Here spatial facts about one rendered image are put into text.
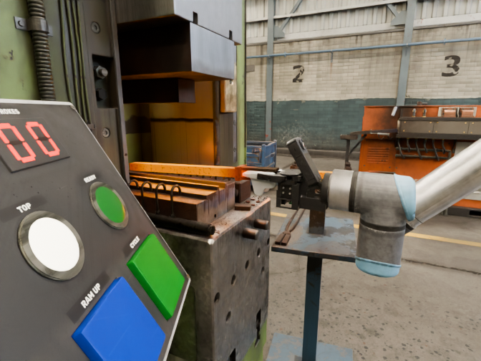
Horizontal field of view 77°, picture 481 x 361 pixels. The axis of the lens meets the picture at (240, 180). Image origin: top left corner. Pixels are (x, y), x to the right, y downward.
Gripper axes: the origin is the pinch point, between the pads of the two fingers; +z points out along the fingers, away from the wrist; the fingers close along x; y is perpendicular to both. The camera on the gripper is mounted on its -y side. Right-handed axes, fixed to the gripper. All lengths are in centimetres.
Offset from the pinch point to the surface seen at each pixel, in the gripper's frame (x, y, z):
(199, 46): -9.4, -27.9, 8.0
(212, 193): -5.3, 5.6, 7.6
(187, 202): -12.1, 6.4, 10.3
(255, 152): 341, 47, 140
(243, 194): 13.0, 10.4, 7.6
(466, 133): 333, 7, -107
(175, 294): -43.8, 5.6, -10.4
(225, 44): 2.3, -30.5, 8.1
